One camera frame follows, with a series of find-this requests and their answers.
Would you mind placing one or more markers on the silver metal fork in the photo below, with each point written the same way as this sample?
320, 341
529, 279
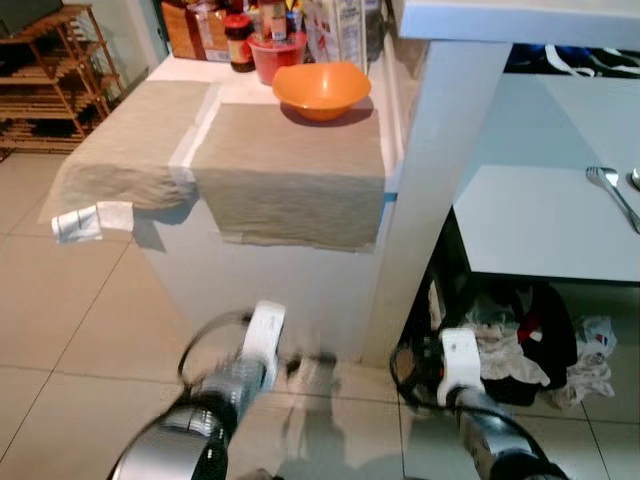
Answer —
610, 188

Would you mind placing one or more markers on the gold metal spoon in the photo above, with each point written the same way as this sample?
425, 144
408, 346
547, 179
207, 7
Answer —
635, 180

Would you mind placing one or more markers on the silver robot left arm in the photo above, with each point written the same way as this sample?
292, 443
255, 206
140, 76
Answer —
190, 430

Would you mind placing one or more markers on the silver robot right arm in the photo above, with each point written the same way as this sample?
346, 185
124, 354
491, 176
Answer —
495, 440

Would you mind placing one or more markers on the black bag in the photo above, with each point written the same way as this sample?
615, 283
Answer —
555, 340

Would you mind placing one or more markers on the white crumpled cloth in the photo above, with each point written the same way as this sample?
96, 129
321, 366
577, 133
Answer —
590, 350

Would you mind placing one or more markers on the white raised counter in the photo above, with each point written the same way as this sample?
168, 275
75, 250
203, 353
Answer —
440, 150

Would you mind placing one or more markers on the orange bowl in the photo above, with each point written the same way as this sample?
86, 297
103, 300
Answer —
320, 90

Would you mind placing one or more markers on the red instant noodle cup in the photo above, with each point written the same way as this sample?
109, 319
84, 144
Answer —
275, 60

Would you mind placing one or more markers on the red-lidded sauce jar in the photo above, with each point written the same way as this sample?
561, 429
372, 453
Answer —
239, 50

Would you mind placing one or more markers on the brown-lidded canister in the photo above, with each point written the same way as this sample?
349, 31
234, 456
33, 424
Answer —
276, 20

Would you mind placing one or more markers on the wooden rack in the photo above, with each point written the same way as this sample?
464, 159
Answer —
60, 100

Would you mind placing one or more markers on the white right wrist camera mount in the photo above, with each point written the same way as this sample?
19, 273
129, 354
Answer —
460, 360

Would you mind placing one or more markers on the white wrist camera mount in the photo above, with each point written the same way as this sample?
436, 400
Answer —
460, 360
265, 335

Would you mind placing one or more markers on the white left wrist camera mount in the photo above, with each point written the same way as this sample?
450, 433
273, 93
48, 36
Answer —
265, 335

